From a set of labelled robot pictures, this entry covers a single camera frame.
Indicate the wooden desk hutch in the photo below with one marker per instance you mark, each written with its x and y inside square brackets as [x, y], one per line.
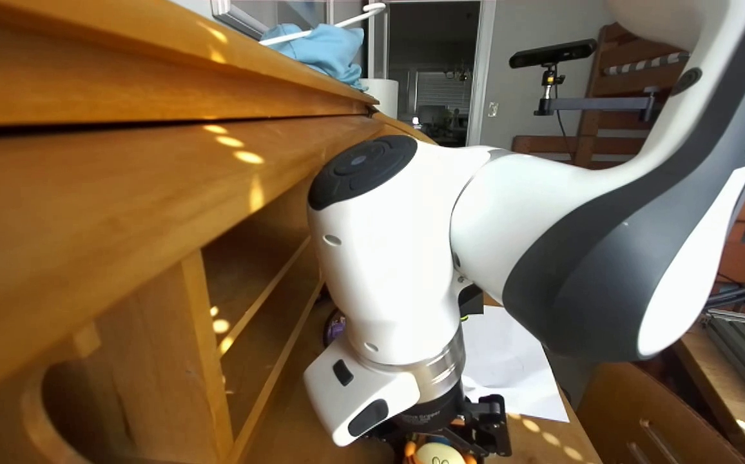
[157, 282]

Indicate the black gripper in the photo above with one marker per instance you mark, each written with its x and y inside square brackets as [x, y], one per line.
[473, 426]

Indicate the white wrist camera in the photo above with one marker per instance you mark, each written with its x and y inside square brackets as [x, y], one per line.
[353, 395]

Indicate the wooden bunk bed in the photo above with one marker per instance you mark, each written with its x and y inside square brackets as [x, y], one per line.
[646, 105]

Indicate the blue cloth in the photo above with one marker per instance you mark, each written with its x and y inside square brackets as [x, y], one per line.
[325, 48]

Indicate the wooden chair back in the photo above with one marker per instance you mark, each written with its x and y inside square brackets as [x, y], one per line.
[631, 420]

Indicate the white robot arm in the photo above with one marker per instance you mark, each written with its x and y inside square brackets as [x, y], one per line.
[403, 229]

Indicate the white paper sheet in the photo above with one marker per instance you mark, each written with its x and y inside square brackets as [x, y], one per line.
[505, 359]

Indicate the black camera on mount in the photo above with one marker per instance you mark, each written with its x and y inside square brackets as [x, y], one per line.
[546, 59]

